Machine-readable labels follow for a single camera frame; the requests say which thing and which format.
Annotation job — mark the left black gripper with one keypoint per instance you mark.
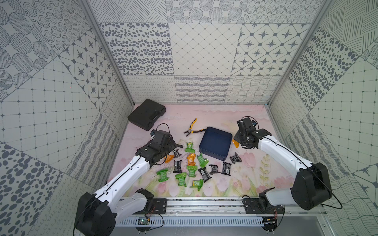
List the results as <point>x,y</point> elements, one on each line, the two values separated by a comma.
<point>172,146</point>

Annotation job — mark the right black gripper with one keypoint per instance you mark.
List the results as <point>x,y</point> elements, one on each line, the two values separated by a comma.
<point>237,138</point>

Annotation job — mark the orange snack packet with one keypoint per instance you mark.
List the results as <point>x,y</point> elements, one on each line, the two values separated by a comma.
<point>236,143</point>
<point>191,159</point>
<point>169,158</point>

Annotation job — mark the tiny black cookie packet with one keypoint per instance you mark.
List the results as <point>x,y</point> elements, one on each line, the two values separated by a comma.
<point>176,153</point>

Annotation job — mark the green snack packet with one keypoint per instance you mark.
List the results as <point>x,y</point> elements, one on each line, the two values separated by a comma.
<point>203,161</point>
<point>192,171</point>
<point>190,147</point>
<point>198,184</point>
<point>162,175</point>
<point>181,178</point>

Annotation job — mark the small black cookie packet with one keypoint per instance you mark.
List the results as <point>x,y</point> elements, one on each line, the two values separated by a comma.
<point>214,169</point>

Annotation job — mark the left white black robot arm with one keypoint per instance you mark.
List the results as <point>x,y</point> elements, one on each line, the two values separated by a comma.
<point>98,213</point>

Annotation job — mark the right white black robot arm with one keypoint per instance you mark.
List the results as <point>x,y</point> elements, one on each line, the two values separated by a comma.
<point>311,180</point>

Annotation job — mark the dark blue storage box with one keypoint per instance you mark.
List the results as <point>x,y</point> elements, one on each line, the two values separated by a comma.
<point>215,143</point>

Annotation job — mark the right black controller box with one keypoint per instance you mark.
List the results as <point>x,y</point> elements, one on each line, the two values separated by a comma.
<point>269,224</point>

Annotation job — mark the black plastic tool case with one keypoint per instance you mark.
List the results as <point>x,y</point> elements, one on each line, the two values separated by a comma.
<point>146,114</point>

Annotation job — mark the green circuit board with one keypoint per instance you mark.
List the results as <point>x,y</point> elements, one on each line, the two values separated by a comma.
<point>143,221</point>

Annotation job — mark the white vent grille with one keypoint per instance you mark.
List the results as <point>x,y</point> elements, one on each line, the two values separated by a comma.
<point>189,221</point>

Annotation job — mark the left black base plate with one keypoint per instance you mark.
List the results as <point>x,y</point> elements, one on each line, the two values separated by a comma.
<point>154,206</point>

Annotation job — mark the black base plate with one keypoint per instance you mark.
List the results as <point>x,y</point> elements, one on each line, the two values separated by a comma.
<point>258,206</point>
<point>154,206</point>

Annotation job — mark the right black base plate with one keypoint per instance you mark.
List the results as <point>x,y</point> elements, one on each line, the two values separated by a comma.
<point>258,206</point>

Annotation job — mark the aluminium mounting rail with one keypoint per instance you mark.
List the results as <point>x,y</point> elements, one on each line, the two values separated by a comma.
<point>203,206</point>

